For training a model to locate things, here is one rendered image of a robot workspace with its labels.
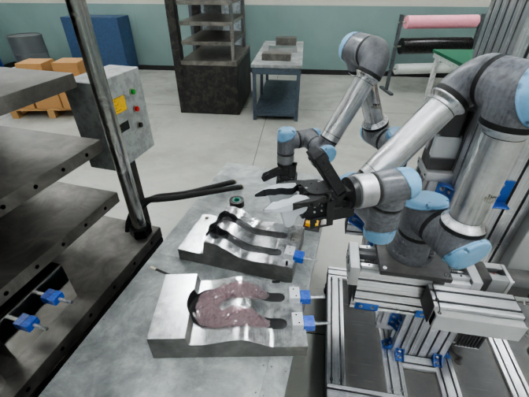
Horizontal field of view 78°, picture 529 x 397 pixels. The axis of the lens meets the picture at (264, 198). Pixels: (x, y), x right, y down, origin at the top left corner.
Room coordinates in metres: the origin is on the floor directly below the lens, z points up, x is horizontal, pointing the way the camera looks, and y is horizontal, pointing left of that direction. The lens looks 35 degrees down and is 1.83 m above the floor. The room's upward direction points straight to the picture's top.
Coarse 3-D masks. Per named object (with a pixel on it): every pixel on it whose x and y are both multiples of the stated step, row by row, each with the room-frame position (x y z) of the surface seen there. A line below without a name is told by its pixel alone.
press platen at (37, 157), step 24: (0, 144) 1.14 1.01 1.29; (24, 144) 1.14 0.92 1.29; (48, 144) 1.14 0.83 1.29; (72, 144) 1.14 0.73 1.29; (96, 144) 1.15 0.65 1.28; (0, 168) 0.95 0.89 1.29; (24, 168) 0.95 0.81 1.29; (48, 168) 0.95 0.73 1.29; (72, 168) 1.02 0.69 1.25; (0, 192) 0.81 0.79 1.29; (24, 192) 0.84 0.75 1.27; (0, 216) 0.75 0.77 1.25
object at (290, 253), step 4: (288, 248) 0.96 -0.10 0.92; (292, 248) 0.96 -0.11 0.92; (284, 252) 0.94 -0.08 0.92; (288, 252) 0.94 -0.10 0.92; (292, 252) 0.94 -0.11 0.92; (296, 252) 0.95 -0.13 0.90; (300, 252) 0.95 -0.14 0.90; (304, 252) 0.95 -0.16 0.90; (284, 256) 0.93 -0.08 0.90; (288, 256) 0.93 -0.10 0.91; (292, 256) 0.92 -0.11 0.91; (296, 256) 0.93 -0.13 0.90; (300, 256) 0.93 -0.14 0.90; (304, 256) 0.94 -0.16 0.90; (296, 260) 0.92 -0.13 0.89; (300, 260) 0.92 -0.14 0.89; (312, 260) 0.92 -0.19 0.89; (316, 260) 0.92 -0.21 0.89
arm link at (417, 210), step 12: (420, 192) 0.85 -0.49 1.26; (432, 192) 0.85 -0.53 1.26; (408, 204) 0.82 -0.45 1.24; (420, 204) 0.78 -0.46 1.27; (432, 204) 0.77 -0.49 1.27; (444, 204) 0.77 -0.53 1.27; (408, 216) 0.80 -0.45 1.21; (420, 216) 0.77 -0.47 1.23; (432, 216) 0.75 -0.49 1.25; (408, 228) 0.79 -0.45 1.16; (420, 228) 0.74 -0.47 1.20; (420, 240) 0.76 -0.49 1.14
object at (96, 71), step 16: (80, 0) 1.18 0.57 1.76; (80, 16) 1.18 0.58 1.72; (80, 32) 1.17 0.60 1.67; (80, 48) 1.18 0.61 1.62; (96, 48) 1.19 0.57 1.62; (96, 64) 1.18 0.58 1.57; (96, 80) 1.17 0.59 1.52; (96, 96) 1.17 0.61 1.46; (112, 112) 1.19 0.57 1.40; (112, 128) 1.17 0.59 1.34; (112, 144) 1.17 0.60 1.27; (128, 160) 1.21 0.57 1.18; (128, 176) 1.18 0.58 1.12; (128, 192) 1.17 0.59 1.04; (128, 208) 1.17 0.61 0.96; (144, 224) 1.19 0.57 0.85
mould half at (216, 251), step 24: (216, 216) 1.24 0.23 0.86; (240, 216) 1.16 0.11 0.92; (192, 240) 1.07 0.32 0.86; (216, 240) 0.99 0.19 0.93; (264, 240) 1.04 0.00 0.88; (288, 240) 1.03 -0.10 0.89; (216, 264) 0.97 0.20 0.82; (240, 264) 0.94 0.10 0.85; (264, 264) 0.91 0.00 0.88; (288, 264) 0.90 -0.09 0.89
